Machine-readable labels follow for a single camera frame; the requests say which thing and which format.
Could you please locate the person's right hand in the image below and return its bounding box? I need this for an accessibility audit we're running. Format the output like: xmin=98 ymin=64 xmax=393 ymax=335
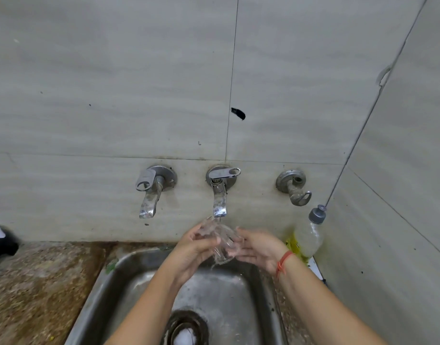
xmin=226 ymin=227 xmax=292 ymax=276

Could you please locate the black dish rack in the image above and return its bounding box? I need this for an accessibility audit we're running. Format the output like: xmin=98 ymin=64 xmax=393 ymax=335
xmin=0 ymin=223 xmax=19 ymax=267

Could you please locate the person's right forearm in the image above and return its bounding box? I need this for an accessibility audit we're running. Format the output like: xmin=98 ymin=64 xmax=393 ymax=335
xmin=275 ymin=256 xmax=389 ymax=345

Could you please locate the person's left forearm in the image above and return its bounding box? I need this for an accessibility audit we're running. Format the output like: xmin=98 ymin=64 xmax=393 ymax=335
xmin=104 ymin=269 xmax=183 ymax=345

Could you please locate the orange wrist thread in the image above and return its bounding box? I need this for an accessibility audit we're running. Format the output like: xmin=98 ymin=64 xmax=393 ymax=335
xmin=274 ymin=250 xmax=295 ymax=284

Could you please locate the yellow dish soap bottle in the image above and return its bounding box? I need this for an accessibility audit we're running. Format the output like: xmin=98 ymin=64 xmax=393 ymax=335
xmin=286 ymin=204 xmax=328 ymax=263

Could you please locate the person's left hand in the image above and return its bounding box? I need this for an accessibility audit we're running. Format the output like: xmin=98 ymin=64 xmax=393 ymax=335
xmin=168 ymin=221 xmax=222 ymax=286

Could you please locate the clear glass cup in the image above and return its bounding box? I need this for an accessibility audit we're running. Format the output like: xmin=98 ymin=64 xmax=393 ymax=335
xmin=200 ymin=218 xmax=245 ymax=265

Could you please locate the stainless steel sink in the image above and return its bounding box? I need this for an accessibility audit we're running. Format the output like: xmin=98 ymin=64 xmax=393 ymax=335
xmin=64 ymin=244 xmax=289 ymax=345

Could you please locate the metal sink drain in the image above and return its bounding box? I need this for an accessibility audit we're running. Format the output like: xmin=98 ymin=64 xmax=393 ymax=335
xmin=163 ymin=310 xmax=210 ymax=345

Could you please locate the grey wall valve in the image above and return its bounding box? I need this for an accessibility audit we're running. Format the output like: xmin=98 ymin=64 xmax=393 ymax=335
xmin=275 ymin=169 xmax=312 ymax=207

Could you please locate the chrome wall tap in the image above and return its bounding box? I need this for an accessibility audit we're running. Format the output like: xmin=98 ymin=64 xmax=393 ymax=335
xmin=205 ymin=165 xmax=241 ymax=218
xmin=135 ymin=165 xmax=179 ymax=219

